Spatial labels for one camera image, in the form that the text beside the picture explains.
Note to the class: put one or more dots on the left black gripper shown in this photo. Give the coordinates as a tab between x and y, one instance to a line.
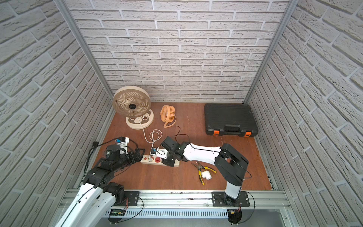
136	155

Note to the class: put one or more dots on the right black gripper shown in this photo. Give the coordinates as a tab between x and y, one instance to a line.
167	163

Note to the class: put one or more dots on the beige red power strip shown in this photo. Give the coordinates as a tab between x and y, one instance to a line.
152	160

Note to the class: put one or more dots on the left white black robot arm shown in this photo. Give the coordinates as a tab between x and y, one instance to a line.
99	195

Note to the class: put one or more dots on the white pipe elbow fitting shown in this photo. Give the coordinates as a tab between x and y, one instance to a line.
206	175

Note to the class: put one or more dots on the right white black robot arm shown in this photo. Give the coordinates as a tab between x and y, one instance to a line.
229	162

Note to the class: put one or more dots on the small orange desk fan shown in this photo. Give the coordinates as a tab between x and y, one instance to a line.
168	116

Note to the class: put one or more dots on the large beige desk fan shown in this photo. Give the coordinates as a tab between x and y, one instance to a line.
134	103

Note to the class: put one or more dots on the left small circuit board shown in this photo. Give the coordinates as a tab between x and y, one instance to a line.
117	213

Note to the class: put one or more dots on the black plastic tool case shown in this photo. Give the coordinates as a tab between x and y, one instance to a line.
230	119

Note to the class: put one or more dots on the right small round controller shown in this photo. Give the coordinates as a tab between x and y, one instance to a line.
234	216

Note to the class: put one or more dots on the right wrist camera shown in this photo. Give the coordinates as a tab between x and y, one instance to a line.
161	153

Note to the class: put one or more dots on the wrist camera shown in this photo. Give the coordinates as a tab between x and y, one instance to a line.
123	143
161	153

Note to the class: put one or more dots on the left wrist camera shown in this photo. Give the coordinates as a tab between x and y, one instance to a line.
123	143

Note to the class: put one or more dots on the yellow handled pliers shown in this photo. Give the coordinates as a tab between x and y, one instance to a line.
202	168

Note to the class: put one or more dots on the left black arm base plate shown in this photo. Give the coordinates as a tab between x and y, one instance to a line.
123	198

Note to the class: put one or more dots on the aluminium front frame rail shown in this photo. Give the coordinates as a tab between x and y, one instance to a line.
199	199

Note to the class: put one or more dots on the white slotted cable duct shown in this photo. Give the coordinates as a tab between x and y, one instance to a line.
174	213

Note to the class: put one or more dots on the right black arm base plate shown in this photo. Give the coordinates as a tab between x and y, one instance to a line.
220	199

